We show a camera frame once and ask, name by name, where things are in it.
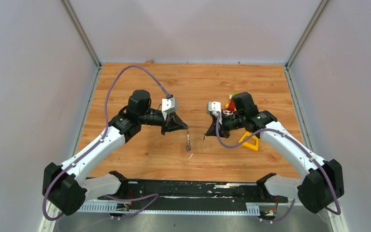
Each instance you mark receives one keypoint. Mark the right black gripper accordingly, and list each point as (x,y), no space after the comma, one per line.
(212,130)

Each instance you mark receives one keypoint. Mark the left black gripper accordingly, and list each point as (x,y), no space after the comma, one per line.
(172,123)

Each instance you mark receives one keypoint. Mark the silver keyring with clips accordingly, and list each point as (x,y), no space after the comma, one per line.
(188,142)

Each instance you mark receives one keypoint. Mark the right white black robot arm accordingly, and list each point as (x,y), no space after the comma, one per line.
(320,184)

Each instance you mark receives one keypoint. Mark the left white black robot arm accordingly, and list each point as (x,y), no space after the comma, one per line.
(67,185)

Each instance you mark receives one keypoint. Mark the red white toy block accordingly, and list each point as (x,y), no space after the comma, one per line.
(228,112)

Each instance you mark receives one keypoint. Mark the red green toy brick car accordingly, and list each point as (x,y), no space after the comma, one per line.
(231,105)

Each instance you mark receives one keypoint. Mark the yellow triangular toy piece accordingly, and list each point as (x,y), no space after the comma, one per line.
(252,143)

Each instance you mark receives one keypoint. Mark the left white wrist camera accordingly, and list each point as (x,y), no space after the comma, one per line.
(168,106)

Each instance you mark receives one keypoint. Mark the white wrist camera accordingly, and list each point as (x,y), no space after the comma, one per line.
(168,106)
(214,111)

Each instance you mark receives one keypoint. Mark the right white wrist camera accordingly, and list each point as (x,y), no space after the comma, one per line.
(214,111)

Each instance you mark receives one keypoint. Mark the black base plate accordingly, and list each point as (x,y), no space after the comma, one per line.
(181,195)

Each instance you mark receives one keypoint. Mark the white slotted cable duct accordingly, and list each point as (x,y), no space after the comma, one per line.
(112,208)

